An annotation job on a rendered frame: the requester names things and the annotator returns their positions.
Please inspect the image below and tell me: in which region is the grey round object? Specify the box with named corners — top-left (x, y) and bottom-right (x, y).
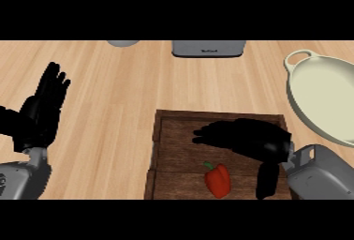
top-left (106, 40), bottom-right (141, 48)

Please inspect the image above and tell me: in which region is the grey rectangular appliance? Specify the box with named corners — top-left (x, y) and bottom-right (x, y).
top-left (169, 40), bottom-right (248, 59)

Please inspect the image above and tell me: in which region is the dark brown wooden tray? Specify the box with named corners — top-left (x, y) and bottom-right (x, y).
top-left (143, 109), bottom-right (299, 201)

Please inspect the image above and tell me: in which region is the cream oval pot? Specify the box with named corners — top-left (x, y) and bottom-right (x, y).
top-left (282, 49), bottom-right (354, 148)

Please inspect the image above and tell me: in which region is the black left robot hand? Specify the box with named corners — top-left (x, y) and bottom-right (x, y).
top-left (0, 61), bottom-right (72, 154)

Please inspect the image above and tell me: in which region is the red bell pepper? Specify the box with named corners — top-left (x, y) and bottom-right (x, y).
top-left (202, 160), bottom-right (233, 200)

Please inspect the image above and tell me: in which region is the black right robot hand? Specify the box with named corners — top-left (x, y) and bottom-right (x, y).
top-left (190, 117), bottom-right (293, 201)

